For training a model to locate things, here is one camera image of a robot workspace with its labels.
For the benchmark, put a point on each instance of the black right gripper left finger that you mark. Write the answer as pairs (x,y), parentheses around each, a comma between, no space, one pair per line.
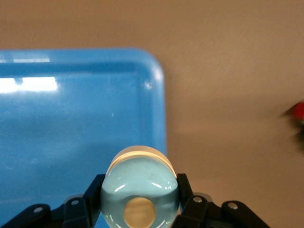
(76,211)

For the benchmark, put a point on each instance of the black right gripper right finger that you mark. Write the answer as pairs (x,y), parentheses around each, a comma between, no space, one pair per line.
(194,211)

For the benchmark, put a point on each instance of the clear glass dome paperweight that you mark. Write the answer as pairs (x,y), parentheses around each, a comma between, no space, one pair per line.
(137,175)

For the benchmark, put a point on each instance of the blue plastic tray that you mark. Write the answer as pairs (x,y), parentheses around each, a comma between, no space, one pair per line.
(71,118)

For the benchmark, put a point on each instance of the red mushroom push button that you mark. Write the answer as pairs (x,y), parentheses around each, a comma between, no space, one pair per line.
(299,111)

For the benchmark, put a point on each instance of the brown table cover mat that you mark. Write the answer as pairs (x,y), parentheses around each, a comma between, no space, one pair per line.
(225,59)

